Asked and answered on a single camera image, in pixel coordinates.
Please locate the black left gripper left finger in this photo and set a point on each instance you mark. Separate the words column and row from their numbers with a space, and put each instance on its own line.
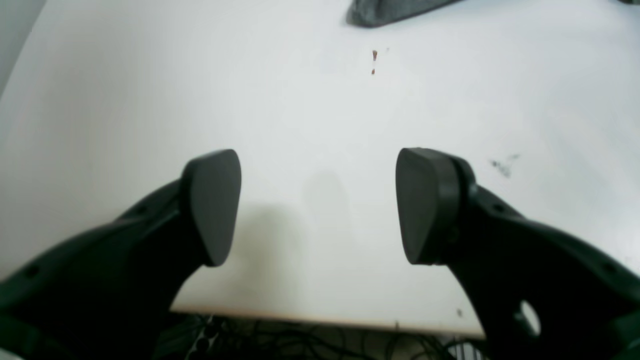
column 105, row 294

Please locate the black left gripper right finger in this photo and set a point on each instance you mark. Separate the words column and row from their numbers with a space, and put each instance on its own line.
column 538, row 292

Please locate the grey T-shirt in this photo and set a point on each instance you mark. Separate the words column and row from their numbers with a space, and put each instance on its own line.
column 379, row 13

